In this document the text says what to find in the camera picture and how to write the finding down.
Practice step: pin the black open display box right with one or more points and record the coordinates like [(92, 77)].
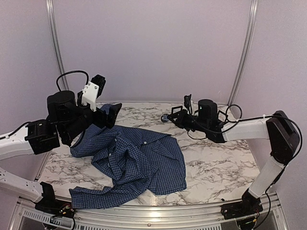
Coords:
[(222, 115)]

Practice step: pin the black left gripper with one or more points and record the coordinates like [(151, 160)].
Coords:
[(111, 120)]

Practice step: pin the black open display box left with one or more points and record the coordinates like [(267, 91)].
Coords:
[(176, 109)]

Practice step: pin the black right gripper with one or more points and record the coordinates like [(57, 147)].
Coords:
[(180, 121)]

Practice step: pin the black open display box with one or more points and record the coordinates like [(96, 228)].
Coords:
[(176, 109), (222, 115)]

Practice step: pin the black wrist camera on left gripper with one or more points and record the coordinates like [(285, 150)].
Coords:
[(92, 90)]

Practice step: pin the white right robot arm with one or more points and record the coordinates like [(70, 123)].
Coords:
[(283, 134)]

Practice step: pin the black wrist camera on right gripper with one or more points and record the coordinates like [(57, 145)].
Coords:
[(188, 104)]

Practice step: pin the blue plaid shirt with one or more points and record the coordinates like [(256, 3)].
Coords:
[(135, 159)]

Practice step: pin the aluminium front frame rail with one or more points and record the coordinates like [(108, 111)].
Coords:
[(132, 217)]

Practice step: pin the black wrist camera on gripper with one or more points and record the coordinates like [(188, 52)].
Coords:
[(188, 104), (92, 90)]

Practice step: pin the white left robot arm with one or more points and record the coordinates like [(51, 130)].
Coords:
[(65, 121)]

